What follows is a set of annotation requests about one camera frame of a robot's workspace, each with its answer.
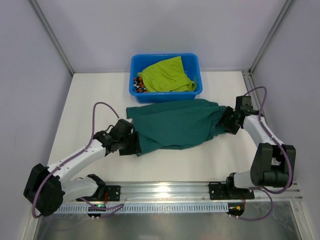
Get dark green shorts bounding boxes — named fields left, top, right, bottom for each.
left=126, top=98, right=226, bottom=155

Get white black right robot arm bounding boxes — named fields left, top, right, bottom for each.
left=218, top=95, right=296, bottom=194

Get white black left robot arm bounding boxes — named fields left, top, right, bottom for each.
left=23, top=118, right=141, bottom=218

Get orange black patterned shorts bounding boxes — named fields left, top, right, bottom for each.
left=133, top=76, right=148, bottom=93

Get lime green shorts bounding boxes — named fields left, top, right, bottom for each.
left=137, top=56, right=197, bottom=93

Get left controller board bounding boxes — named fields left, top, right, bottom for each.
left=87, top=204, right=106, bottom=220

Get controller board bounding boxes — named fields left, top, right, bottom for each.
left=226, top=202, right=245, bottom=219
left=87, top=204, right=106, bottom=220

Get blue plastic bin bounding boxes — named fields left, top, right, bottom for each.
left=129, top=53, right=203, bottom=103

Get right controller board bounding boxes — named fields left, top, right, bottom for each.
left=226, top=202, right=245, bottom=219

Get right side aluminium rail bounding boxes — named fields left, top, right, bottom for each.
left=241, top=70, right=265, bottom=110

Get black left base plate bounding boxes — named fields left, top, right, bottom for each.
left=103, top=185, right=121, bottom=202

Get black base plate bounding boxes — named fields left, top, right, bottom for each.
left=208, top=182, right=255, bottom=200
left=103, top=185, right=121, bottom=202

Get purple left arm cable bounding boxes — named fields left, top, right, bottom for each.
left=32, top=101, right=126, bottom=221

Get aluminium mounting rail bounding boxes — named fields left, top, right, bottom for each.
left=59, top=181, right=303, bottom=202

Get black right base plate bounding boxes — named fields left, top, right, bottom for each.
left=208, top=182, right=255, bottom=200

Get grey slotted cable duct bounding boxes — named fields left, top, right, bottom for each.
left=55, top=202, right=229, bottom=214

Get right aluminium frame post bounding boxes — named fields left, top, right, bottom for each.
left=249, top=0, right=296, bottom=74

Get aluminium frame post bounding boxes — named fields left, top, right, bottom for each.
left=249, top=0, right=296, bottom=74
left=28, top=0, right=75, bottom=76

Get left aluminium frame post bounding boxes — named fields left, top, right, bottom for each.
left=28, top=0, right=75, bottom=76

